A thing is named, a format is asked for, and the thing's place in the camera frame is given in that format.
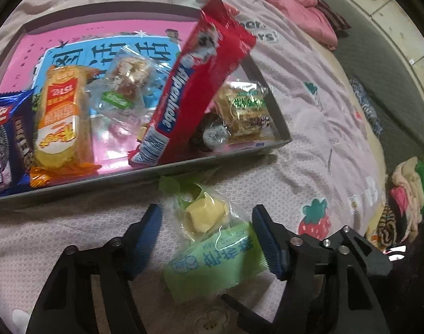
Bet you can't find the blue cookie packet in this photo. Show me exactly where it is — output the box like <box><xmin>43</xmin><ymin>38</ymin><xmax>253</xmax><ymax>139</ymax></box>
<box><xmin>0</xmin><ymin>90</ymin><xmax>35</xmax><ymax>195</ymax></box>

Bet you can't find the light green snack packet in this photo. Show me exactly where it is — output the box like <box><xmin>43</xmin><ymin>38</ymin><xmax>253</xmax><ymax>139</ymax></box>
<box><xmin>158</xmin><ymin>176</ymin><xmax>268</xmax><ymax>303</ymax></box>

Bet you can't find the clear green label snack packet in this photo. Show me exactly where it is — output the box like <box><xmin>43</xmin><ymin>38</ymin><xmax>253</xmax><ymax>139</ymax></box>
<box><xmin>87</xmin><ymin>47</ymin><xmax>171</xmax><ymax>136</ymax></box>

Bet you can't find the pink quilt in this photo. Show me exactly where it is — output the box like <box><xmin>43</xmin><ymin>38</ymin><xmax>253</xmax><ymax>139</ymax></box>
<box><xmin>177</xmin><ymin>0</ymin><xmax>339</xmax><ymax>51</ymax></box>

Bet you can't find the beige bed sheet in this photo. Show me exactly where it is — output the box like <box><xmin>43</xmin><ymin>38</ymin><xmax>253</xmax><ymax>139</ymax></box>
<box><xmin>302</xmin><ymin>35</ymin><xmax>397</xmax><ymax>181</ymax></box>

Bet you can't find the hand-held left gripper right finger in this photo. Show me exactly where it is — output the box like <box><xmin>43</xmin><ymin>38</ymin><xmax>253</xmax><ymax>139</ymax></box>
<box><xmin>251</xmin><ymin>205</ymin><xmax>383</xmax><ymax>334</ymax></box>

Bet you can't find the grey padded headboard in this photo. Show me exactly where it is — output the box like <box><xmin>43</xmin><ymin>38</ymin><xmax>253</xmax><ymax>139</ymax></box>
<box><xmin>292</xmin><ymin>0</ymin><xmax>424</xmax><ymax>168</ymax></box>

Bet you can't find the dark shallow box tray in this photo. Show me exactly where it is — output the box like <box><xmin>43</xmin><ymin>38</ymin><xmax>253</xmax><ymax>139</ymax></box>
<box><xmin>0</xmin><ymin>2</ymin><xmax>292</xmax><ymax>209</ymax></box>

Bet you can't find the blue patterned cloth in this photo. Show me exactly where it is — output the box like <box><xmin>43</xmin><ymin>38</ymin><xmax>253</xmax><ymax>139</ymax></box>
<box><xmin>349</xmin><ymin>78</ymin><xmax>384</xmax><ymax>136</ymax></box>

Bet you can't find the pink book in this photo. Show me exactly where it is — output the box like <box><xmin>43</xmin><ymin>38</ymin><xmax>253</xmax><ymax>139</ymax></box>
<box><xmin>0</xmin><ymin>21</ymin><xmax>199</xmax><ymax>168</ymax></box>

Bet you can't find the colourful folded cloth pile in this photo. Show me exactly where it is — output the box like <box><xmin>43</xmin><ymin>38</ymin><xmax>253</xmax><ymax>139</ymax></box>
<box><xmin>365</xmin><ymin>156</ymin><xmax>424</xmax><ymax>254</ymax></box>

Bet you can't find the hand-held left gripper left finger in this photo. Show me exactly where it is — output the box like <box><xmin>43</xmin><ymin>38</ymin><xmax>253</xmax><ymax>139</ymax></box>
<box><xmin>26</xmin><ymin>203</ymin><xmax>164</xmax><ymax>334</ymax></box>

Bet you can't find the clear peanut brittle packet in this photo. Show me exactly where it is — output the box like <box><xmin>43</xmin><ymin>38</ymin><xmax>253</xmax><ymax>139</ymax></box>
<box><xmin>214</xmin><ymin>81</ymin><xmax>270</xmax><ymax>143</ymax></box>

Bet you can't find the dark brown snack packet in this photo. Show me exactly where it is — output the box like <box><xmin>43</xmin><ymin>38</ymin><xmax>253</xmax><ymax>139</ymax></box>
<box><xmin>189</xmin><ymin>111</ymin><xmax>230</xmax><ymax>154</ymax></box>

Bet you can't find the dark striped cloth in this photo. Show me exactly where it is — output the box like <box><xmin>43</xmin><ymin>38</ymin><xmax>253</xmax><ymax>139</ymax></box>
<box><xmin>314</xmin><ymin>0</ymin><xmax>352</xmax><ymax>33</ymax></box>

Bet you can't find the red candy stick packet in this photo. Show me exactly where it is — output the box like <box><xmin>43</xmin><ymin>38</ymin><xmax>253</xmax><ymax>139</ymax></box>
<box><xmin>129</xmin><ymin>0</ymin><xmax>257</xmax><ymax>166</ymax></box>

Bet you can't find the orange cake packet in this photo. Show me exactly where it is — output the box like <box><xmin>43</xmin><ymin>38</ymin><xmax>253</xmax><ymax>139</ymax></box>
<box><xmin>29</xmin><ymin>65</ymin><xmax>101</xmax><ymax>188</ymax></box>

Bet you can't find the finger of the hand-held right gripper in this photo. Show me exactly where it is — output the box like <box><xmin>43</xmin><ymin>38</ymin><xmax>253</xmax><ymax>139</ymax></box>
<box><xmin>221</xmin><ymin>294</ymin><xmax>285</xmax><ymax>334</ymax></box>
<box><xmin>323</xmin><ymin>225</ymin><xmax>393</xmax><ymax>275</ymax></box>

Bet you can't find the tree wall mural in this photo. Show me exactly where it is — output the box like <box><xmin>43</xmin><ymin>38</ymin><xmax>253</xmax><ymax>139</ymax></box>
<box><xmin>334</xmin><ymin>0</ymin><xmax>424</xmax><ymax>87</ymax></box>

